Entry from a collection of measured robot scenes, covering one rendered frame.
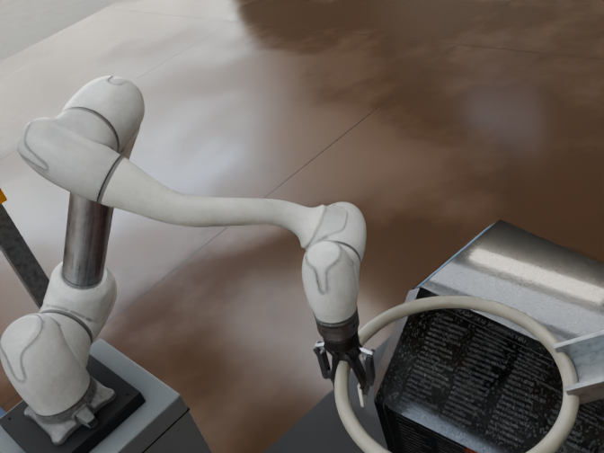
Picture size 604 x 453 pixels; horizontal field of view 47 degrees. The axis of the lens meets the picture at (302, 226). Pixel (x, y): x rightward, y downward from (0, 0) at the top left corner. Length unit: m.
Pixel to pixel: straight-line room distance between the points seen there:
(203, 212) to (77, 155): 0.25
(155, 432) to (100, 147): 0.79
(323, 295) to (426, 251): 1.93
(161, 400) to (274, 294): 1.49
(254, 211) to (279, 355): 1.60
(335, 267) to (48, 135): 0.58
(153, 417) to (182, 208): 0.66
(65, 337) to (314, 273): 0.70
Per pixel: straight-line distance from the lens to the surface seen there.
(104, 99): 1.44
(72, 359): 1.78
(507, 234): 1.97
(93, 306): 1.82
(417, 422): 1.85
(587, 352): 1.56
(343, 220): 1.46
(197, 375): 3.03
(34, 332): 1.73
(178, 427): 1.88
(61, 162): 1.33
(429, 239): 3.31
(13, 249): 2.71
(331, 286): 1.33
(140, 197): 1.33
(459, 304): 1.64
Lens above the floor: 2.06
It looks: 35 degrees down
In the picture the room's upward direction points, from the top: 18 degrees counter-clockwise
